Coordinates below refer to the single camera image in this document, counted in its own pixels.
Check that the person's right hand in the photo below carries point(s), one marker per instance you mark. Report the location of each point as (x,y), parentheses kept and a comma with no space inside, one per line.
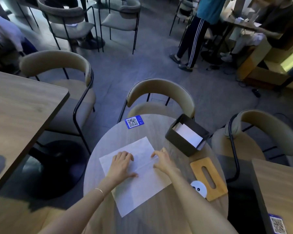
(166,163)

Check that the person's left hand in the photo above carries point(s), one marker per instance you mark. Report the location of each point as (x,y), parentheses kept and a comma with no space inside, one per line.
(120,168)

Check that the person's right thumb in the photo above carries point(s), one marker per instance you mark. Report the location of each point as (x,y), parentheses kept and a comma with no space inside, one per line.
(157,165)

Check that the person's left thumb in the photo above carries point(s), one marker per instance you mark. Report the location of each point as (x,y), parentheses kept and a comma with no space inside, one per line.
(131,175)

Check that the person's left middle finger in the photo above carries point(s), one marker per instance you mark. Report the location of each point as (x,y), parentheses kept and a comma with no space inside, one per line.
(124,155)

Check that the person's left little finger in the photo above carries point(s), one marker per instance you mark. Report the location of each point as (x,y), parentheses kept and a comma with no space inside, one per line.
(114,160)

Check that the white paper napkin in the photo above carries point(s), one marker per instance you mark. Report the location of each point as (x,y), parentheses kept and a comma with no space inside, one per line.
(141,190)

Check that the person's right forearm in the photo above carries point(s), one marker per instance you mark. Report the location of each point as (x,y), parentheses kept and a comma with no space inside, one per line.
(200,207)

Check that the person's left forearm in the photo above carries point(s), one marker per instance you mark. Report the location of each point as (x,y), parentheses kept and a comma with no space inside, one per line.
(80,209)

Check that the black tissue box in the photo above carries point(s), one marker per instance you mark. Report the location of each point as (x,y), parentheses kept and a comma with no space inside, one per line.
(180,141)

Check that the blue code sticker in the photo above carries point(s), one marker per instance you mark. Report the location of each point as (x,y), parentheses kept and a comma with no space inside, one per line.
(278,224)
(134,122)

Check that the white tissues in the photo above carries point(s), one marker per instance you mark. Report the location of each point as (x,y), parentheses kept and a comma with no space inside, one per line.
(189,135)

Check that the round white dotted sticker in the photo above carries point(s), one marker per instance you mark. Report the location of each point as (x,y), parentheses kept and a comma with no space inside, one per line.
(199,188)

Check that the round black table base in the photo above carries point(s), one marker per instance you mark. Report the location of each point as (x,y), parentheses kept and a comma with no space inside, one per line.
(56,168)
(211,57)
(91,42)

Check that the wooden slotted box lid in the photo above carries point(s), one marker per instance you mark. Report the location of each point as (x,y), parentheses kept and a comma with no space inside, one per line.
(218,190)

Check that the black power adapter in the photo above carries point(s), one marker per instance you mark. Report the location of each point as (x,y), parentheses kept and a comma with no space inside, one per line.
(256,93)

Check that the yellow wooden bench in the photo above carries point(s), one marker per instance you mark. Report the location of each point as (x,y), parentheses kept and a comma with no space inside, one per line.
(261,68)

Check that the beige chair with black frame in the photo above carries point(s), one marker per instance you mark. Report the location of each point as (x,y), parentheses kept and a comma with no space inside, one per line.
(266,130)
(66,15)
(56,63)
(184,8)
(161,95)
(122,20)

